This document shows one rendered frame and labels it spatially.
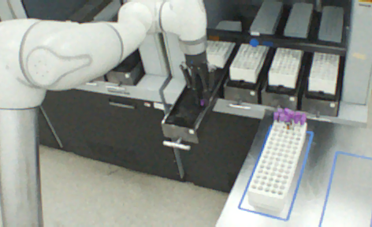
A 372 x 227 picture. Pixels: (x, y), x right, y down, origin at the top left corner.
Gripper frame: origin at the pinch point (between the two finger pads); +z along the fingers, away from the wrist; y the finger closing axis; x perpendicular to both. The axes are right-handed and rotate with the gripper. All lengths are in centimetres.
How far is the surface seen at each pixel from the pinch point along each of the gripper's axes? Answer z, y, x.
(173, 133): 7.7, 7.1, 13.4
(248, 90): 3.9, -14.1, -11.2
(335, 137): 2.5, -48.7, 7.5
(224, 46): -2.0, 1.0, -29.9
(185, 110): 3.9, 5.3, 4.9
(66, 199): 84, 92, 16
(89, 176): 84, 88, -4
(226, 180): 65, 0, -11
